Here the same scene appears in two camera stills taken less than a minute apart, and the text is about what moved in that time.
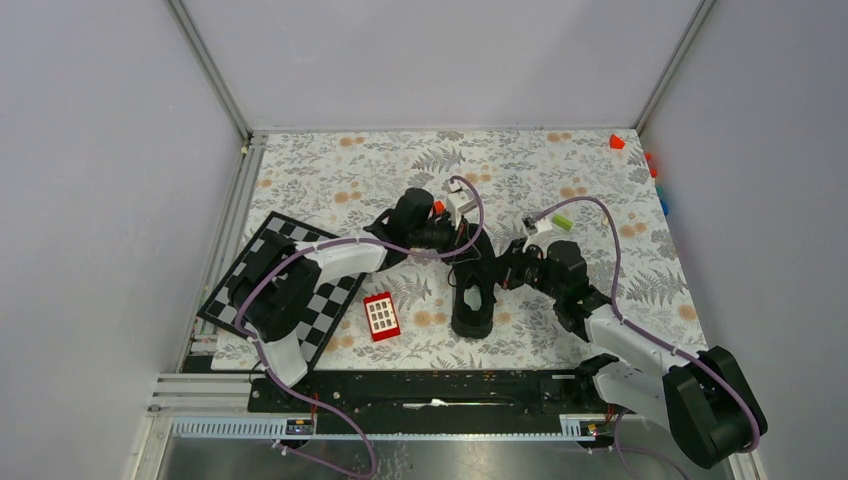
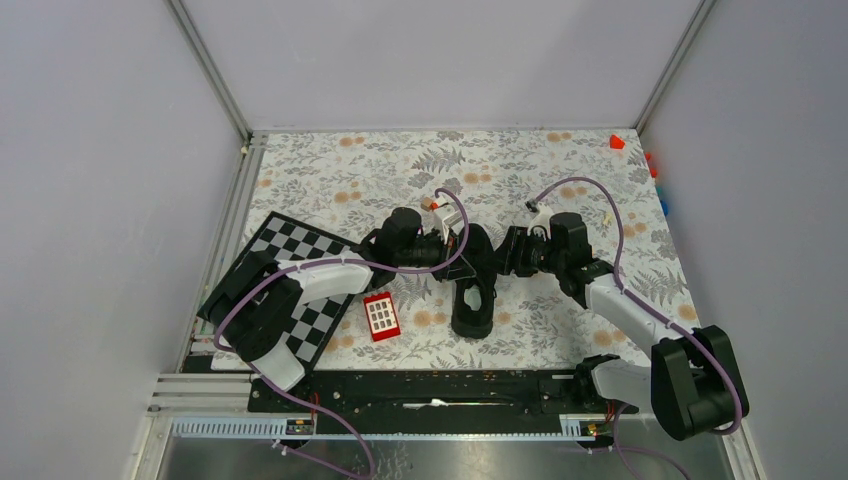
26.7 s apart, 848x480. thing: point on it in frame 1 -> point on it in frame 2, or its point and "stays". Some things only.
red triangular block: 616,142 stays
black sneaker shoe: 475,276 stays
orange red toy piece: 652,170 stays
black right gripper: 517,253 -> 511,254
